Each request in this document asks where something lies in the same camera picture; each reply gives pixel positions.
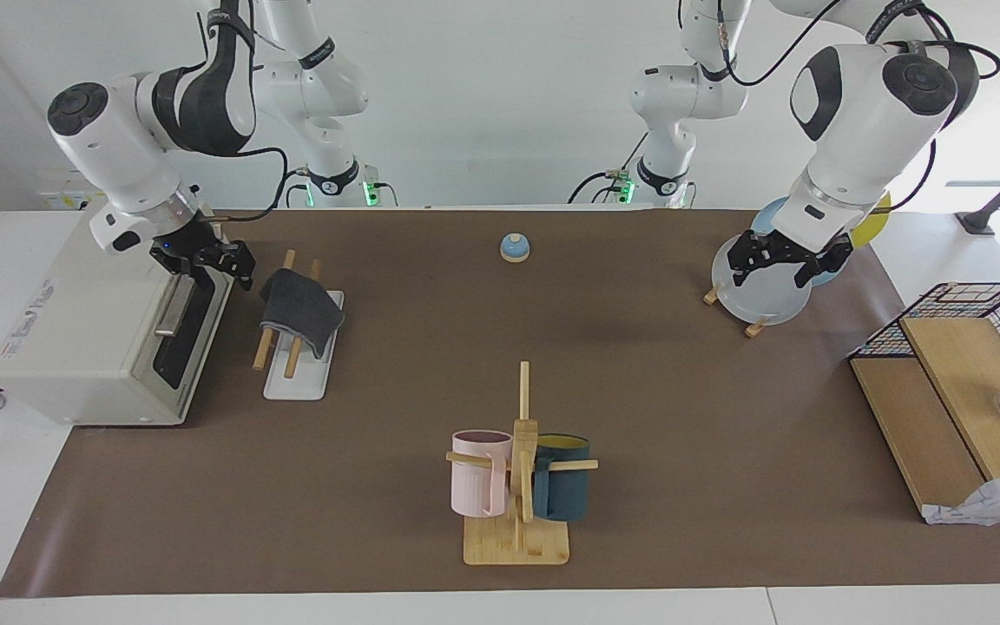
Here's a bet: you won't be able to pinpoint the wooden mug tree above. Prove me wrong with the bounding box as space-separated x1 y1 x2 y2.
445 361 599 567

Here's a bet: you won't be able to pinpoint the grey plate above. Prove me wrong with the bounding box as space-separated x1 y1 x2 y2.
712 231 813 326

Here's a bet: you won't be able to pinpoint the light blue plate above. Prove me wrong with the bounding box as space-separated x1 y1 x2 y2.
750 198 845 287

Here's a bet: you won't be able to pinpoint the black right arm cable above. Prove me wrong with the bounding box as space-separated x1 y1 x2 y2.
218 146 293 223

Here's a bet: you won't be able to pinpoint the wooden two-tier shelf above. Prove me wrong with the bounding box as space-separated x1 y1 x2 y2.
850 315 1000 522

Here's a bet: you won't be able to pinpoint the white power strip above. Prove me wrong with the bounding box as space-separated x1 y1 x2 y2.
38 189 106 211

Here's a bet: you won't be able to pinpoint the brown table mat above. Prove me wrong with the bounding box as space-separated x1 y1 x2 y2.
0 208 1000 598

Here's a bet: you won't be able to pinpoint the black arm base cable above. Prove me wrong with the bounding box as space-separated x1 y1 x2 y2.
272 168 314 209
568 128 648 206

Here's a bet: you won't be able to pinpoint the dark teal mug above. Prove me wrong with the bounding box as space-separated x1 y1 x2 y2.
533 433 592 523

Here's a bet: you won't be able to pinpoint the wooden plate rack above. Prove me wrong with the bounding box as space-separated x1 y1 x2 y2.
702 285 770 339

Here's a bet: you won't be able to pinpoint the beige toaster oven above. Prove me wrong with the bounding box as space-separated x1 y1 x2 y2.
0 208 239 428

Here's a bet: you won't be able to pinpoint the pink mug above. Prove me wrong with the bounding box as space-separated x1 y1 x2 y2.
451 430 514 518

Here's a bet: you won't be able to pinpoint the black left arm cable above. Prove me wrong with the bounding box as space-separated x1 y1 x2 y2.
721 0 1000 214

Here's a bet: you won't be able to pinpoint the purple grey towel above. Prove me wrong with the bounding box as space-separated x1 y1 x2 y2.
259 268 346 361

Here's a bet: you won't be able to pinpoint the yellow plate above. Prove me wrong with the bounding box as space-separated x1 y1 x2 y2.
847 193 892 248

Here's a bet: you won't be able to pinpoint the white towel rack wooden bars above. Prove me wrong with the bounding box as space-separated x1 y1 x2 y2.
252 249 345 402

